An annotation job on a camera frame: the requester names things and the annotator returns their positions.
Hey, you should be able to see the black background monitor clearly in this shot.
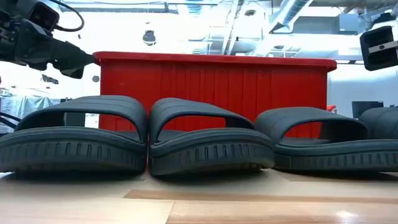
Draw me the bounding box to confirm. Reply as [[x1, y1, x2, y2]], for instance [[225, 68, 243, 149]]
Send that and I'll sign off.
[[351, 101, 384, 119]]

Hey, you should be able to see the red plastic bin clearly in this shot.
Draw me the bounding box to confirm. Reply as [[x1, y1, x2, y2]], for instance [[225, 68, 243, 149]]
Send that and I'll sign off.
[[93, 51, 338, 139]]

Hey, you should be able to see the silver ventilation duct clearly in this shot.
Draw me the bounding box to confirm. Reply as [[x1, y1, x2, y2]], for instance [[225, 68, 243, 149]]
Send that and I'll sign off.
[[269, 0, 312, 34]]

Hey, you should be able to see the black rubber slide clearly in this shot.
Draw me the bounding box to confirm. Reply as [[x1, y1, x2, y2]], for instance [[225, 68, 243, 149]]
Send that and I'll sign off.
[[147, 97, 276, 177], [0, 95, 149, 174], [359, 107, 398, 141], [254, 106, 398, 172]]

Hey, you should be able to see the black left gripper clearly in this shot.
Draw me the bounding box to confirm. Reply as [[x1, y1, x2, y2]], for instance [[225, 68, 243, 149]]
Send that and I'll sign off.
[[0, 18, 96, 80]]

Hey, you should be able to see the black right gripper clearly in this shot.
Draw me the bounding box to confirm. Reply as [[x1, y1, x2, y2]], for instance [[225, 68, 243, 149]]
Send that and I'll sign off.
[[359, 26, 398, 72]]

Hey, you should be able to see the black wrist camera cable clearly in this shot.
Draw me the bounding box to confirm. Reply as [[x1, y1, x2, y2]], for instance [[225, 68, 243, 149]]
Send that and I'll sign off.
[[51, 0, 85, 33]]

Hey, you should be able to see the clear plastic sheet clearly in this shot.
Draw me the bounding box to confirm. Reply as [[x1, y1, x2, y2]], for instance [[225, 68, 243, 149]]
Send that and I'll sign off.
[[0, 95, 62, 133]]

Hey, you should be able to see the dark dome ceiling camera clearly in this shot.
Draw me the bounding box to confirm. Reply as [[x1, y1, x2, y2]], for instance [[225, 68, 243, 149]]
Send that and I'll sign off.
[[142, 30, 157, 47]]

